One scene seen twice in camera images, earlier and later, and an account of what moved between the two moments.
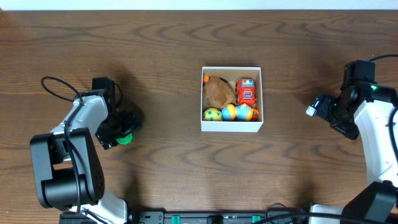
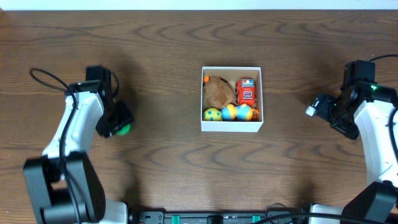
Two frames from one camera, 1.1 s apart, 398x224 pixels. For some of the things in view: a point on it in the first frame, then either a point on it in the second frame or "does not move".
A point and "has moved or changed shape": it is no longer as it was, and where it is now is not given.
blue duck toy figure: (243, 112) does not move
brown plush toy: (217, 93) does not move
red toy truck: (245, 91) does not move
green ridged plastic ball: (125, 140) has moved or changed shape
